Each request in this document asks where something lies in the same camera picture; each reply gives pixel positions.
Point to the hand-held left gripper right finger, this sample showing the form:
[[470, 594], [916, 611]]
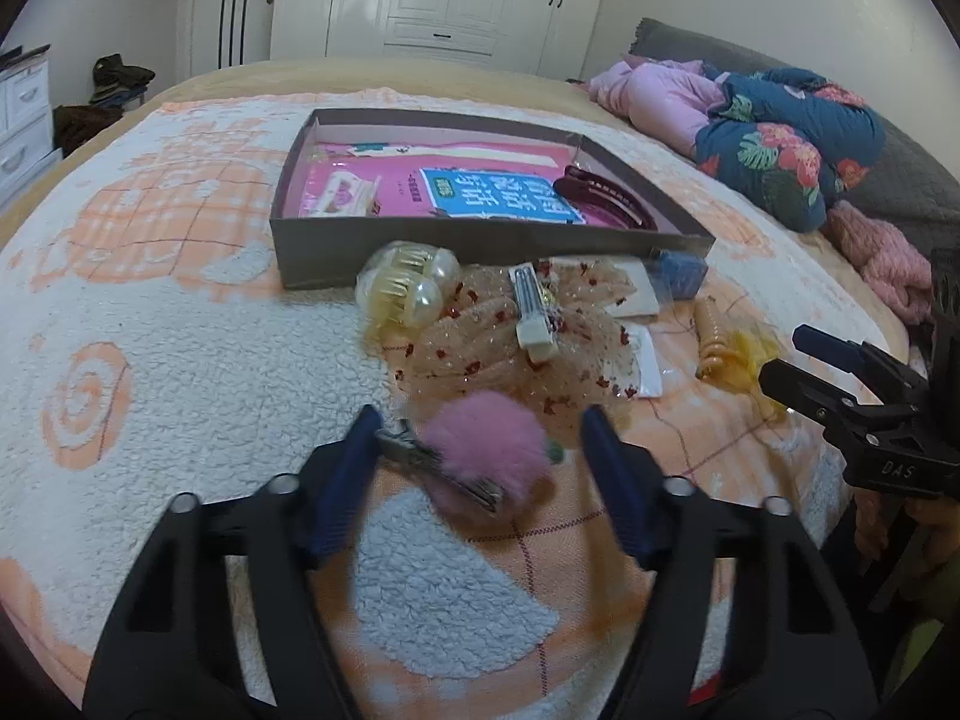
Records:
[[609, 466]]

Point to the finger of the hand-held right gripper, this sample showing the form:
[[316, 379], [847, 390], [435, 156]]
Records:
[[787, 382], [825, 343]]

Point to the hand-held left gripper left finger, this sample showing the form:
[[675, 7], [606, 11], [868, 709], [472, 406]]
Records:
[[351, 466]]

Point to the clear plastic packet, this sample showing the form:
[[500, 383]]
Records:
[[643, 367], [637, 296]]

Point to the pink pompom hair clip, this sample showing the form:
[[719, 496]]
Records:
[[480, 450]]

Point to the pearl hair claw clip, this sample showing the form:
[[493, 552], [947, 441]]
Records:
[[420, 300]]

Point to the shallow grey cardboard box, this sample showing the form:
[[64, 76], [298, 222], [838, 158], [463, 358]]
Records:
[[465, 240]]

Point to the yellow hair accessory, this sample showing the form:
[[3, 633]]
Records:
[[742, 356]]

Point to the pink knit cloth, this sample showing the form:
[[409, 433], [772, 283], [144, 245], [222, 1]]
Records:
[[877, 255]]

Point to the white rectangular hair clip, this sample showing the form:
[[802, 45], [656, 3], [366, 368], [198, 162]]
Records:
[[534, 334]]

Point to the grey headboard cushion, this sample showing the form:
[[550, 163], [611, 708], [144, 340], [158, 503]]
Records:
[[900, 165]]

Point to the white and orange printed blanket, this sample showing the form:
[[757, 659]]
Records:
[[187, 360]]

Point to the blue floral quilt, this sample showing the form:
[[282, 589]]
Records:
[[780, 142]]

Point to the dark red hair clip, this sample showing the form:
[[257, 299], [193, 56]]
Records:
[[600, 191]]

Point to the pink printed book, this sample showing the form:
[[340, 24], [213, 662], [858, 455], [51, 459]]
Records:
[[390, 180]]

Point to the pink jacket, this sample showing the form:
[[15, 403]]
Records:
[[660, 101]]

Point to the tan bedspread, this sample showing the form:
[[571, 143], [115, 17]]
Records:
[[375, 75]]

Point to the dark brown bag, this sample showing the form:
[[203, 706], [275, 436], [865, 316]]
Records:
[[82, 127]]

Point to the dark folded clothes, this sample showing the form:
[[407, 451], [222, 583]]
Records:
[[120, 75]]

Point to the white door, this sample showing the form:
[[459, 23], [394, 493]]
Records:
[[206, 22]]

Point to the white wardrobe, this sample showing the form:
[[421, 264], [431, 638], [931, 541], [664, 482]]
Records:
[[450, 0]]

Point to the white drawer cabinet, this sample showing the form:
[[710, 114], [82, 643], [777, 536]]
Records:
[[22, 112]]

